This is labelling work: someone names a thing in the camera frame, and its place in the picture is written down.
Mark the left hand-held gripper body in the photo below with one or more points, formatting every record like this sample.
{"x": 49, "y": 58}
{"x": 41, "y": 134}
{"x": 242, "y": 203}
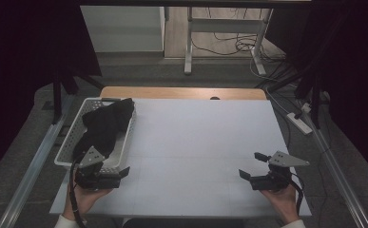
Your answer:
{"x": 92, "y": 180}

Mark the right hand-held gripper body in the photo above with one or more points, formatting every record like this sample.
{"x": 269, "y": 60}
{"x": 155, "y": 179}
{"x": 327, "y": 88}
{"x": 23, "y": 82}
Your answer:
{"x": 273, "y": 183}

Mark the white perforated plastic basket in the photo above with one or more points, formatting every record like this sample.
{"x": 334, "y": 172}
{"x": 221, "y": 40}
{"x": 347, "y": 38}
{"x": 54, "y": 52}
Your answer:
{"x": 73, "y": 136}

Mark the dark navy knit vest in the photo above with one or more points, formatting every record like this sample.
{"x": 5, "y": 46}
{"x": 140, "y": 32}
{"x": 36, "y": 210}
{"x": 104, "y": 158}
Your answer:
{"x": 105, "y": 126}

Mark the person's left hand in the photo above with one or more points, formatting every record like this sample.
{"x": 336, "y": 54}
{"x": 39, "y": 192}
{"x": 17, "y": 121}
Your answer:
{"x": 89, "y": 198}

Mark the person's right hand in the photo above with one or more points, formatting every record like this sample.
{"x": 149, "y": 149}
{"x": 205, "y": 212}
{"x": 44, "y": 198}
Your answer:
{"x": 286, "y": 202}

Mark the white power strip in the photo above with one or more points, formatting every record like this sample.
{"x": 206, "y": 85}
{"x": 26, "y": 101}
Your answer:
{"x": 299, "y": 123}

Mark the white table cover board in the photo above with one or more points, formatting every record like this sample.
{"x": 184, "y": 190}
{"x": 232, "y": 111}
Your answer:
{"x": 203, "y": 142}

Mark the white plug adapter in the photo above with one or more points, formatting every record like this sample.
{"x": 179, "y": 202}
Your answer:
{"x": 306, "y": 107}

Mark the black metal stand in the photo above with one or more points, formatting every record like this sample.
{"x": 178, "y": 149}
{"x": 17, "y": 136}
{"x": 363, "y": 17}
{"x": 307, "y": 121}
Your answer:
{"x": 315, "y": 101}
{"x": 57, "y": 101}

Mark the wooden table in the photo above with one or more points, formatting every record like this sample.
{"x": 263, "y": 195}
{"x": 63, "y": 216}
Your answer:
{"x": 172, "y": 92}

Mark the dark curtain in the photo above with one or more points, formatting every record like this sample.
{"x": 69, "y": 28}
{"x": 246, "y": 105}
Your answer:
{"x": 352, "y": 63}
{"x": 20, "y": 63}

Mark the white cabinet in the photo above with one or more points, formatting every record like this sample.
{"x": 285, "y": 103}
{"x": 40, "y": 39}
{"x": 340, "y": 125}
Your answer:
{"x": 124, "y": 28}

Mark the black overhead bar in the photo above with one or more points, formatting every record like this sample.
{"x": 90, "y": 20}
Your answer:
{"x": 194, "y": 3}

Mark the aluminium floor rail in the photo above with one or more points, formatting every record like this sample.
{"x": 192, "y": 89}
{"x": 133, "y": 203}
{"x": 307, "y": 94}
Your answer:
{"x": 32, "y": 171}
{"x": 337, "y": 171}

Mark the white metal desk frame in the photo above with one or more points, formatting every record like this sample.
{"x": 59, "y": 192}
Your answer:
{"x": 226, "y": 25}

